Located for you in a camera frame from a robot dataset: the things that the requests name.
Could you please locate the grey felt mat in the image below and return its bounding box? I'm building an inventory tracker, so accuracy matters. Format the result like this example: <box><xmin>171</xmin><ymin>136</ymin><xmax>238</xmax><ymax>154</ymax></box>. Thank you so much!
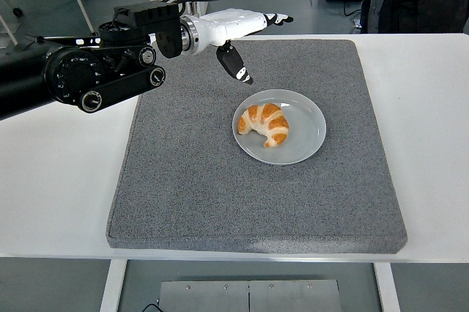
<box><xmin>106</xmin><ymin>39</ymin><xmax>408</xmax><ymax>256</ymax></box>

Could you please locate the white table leg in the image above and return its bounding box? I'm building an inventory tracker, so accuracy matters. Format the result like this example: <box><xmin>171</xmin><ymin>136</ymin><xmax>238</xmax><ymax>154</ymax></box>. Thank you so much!
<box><xmin>373</xmin><ymin>262</ymin><xmax>401</xmax><ymax>312</ymax></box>
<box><xmin>99</xmin><ymin>259</ymin><xmax>128</xmax><ymax>312</ymax></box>

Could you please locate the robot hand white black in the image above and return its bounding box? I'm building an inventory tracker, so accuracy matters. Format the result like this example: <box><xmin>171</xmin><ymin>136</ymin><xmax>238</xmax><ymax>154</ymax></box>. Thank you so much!
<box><xmin>196</xmin><ymin>8</ymin><xmax>295</xmax><ymax>86</ymax></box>

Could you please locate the grey round plate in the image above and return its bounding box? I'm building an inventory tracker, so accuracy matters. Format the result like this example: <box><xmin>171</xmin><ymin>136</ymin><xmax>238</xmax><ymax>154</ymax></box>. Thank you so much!
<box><xmin>232</xmin><ymin>89</ymin><xmax>328</xmax><ymax>166</ymax></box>

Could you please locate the croissant bread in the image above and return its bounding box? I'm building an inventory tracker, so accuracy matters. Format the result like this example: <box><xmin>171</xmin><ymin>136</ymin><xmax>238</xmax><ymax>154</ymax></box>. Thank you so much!
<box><xmin>237</xmin><ymin>103</ymin><xmax>290</xmax><ymax>149</ymax></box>

